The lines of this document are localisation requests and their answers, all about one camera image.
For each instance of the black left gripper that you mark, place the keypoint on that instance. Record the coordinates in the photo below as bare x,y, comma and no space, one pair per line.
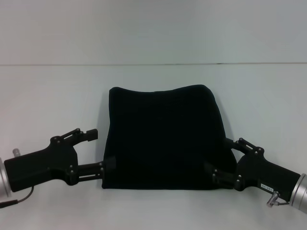
43,165

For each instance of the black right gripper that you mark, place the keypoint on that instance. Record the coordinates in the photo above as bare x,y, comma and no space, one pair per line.
263,175

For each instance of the black t-shirt with FREE print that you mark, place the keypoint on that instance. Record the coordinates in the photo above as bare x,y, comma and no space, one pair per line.
165,134

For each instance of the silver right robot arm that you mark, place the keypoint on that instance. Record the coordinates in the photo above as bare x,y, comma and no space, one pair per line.
299,194

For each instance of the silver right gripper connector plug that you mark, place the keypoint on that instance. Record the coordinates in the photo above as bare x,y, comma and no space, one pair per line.
272,198

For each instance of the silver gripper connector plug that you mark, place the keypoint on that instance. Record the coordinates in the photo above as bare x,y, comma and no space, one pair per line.
272,198
16,152

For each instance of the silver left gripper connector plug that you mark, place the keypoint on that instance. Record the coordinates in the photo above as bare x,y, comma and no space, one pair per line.
16,152

